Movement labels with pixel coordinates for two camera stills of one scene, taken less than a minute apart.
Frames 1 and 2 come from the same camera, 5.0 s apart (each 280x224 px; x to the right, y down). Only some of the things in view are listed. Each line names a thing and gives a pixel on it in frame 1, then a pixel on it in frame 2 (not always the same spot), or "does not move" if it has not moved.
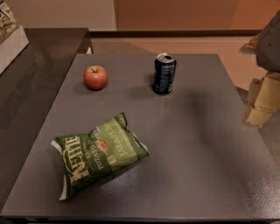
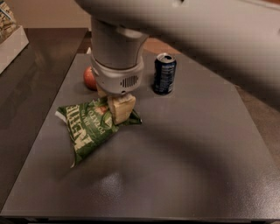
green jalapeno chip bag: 87,159 → 88,126
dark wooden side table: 27,89 does not move
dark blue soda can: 164,73 does not move
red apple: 95,77 does not move
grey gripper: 270,46 → 115,79
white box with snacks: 13,38 does not move
